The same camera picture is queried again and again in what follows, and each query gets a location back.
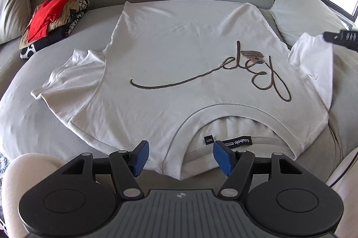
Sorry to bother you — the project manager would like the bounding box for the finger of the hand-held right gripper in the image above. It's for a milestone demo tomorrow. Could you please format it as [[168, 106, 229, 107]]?
[[322, 28, 358, 53]]

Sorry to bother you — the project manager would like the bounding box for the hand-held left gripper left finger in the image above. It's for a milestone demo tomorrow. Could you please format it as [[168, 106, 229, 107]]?
[[60, 140, 151, 198]]

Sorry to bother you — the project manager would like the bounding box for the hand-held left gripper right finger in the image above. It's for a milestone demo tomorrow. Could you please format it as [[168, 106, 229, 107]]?
[[213, 140, 297, 198]]

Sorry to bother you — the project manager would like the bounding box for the white t-shirt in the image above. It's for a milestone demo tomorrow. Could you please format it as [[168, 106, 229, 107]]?
[[30, 0, 335, 182]]

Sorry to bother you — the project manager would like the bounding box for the light grey pillow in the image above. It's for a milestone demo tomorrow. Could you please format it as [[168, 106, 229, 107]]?
[[270, 0, 351, 47]]

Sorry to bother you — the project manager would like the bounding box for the person's left leg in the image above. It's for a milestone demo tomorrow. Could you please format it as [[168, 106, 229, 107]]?
[[0, 154, 69, 238]]

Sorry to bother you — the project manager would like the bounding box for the black and white patterned garment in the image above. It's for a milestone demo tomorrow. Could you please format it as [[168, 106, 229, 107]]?
[[19, 0, 90, 60]]

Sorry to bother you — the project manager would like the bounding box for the tan garment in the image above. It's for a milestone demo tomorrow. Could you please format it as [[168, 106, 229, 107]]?
[[19, 0, 90, 49]]

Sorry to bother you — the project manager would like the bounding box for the red garment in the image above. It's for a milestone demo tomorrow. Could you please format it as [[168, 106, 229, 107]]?
[[26, 0, 80, 43]]

